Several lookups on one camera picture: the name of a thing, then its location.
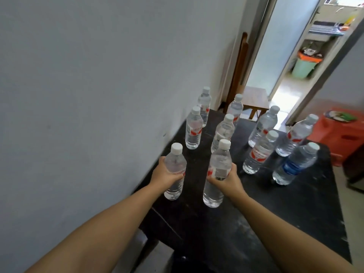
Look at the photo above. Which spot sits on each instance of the person's left hand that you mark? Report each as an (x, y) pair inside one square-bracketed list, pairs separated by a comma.
[(159, 176)]

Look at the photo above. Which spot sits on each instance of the person's right hand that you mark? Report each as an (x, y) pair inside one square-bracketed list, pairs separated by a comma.
[(231, 186)]

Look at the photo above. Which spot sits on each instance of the person's right thumb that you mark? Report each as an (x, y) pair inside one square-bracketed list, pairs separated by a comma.
[(214, 180)]

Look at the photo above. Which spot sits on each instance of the person's left thumb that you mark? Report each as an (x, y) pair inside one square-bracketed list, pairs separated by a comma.
[(176, 177)]

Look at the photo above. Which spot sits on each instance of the clear plastic water bottle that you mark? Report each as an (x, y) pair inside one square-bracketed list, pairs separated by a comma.
[(175, 163), (219, 164)]

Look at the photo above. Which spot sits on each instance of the person's right forearm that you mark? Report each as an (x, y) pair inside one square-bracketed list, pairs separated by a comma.
[(284, 238)]

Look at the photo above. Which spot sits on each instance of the person's left forearm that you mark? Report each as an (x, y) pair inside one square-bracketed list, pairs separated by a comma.
[(108, 230)]

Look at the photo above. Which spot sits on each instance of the cluster of red-label bottles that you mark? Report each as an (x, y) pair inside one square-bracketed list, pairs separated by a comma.
[(194, 130)]

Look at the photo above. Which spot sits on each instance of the black table leg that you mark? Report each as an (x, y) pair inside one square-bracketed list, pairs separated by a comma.
[(146, 253)]

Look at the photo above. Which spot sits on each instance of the blue label water bottle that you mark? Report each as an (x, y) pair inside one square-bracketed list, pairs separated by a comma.
[(295, 164)]

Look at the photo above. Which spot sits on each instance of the brown wooden chair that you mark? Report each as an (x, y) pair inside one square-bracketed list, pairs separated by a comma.
[(256, 98)]

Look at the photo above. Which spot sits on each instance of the red plastic stool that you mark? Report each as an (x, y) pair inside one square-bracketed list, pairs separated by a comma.
[(341, 136)]

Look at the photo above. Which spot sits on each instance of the plate with green item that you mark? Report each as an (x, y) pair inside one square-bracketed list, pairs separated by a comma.
[(339, 115)]

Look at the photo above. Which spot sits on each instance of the dark cabinet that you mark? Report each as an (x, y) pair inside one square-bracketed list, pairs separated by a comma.
[(355, 173)]

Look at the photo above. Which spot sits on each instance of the green trash bin orange bag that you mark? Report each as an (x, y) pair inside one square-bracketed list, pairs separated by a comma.
[(305, 66)]

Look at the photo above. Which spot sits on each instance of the kitchen counter shelf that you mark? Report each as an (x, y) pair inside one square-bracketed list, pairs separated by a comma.
[(325, 28)]

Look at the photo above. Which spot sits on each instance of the yellow bottle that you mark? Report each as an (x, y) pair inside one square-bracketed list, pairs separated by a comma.
[(350, 19)]

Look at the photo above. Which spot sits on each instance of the grey door frame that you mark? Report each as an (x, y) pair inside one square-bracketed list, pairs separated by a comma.
[(318, 82)]

